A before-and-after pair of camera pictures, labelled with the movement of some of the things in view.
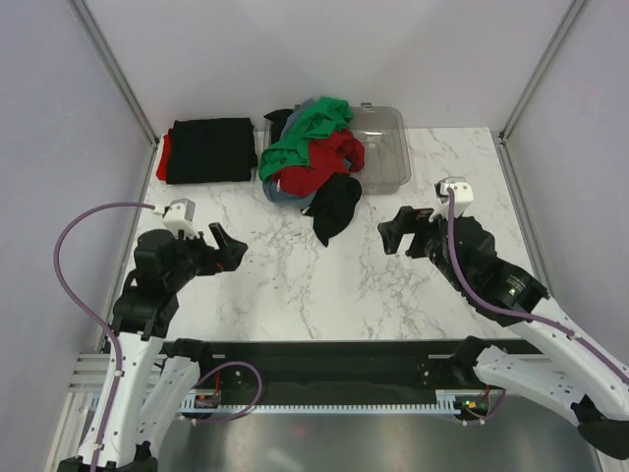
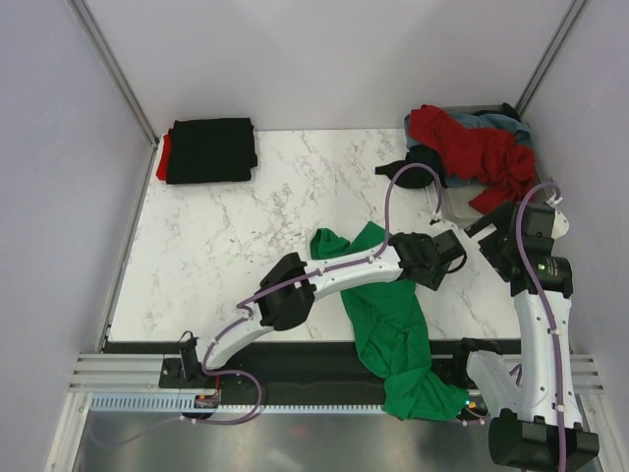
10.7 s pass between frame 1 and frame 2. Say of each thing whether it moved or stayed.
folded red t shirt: stayed
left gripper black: moved
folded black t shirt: stayed
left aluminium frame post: stayed
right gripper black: moved
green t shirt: moved
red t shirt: moved
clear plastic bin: moved
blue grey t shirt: moved
